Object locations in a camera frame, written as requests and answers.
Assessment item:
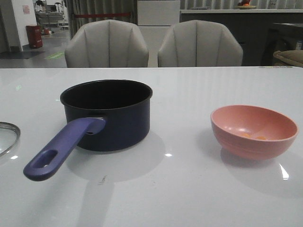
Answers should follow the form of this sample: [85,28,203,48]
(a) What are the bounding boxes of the pink bowl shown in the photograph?
[211,105,299,160]

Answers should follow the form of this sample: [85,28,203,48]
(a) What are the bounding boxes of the glass lid blue knob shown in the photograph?
[0,122,21,156]

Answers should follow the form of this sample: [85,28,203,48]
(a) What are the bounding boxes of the dark blue saucepan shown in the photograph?
[23,79,152,181]

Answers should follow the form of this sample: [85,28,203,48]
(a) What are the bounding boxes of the beige chair right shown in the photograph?
[157,20,243,67]

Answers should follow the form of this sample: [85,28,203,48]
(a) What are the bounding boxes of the beige chair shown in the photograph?
[64,19,149,68]
[157,20,243,67]

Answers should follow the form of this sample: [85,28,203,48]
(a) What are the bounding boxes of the beige chair left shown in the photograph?
[64,19,149,68]

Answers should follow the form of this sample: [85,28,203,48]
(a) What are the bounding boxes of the white cabinet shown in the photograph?
[137,0,180,68]

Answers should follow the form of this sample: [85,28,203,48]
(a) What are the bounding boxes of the dark counter with white top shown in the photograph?
[180,9,303,66]

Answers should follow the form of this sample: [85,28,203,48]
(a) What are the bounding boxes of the fruit plate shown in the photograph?
[237,0,256,9]

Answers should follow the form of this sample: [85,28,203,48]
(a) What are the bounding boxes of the red bin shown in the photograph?
[26,25,43,49]

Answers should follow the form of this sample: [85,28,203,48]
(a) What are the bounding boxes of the beige cushion seat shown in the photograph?
[273,50,303,68]

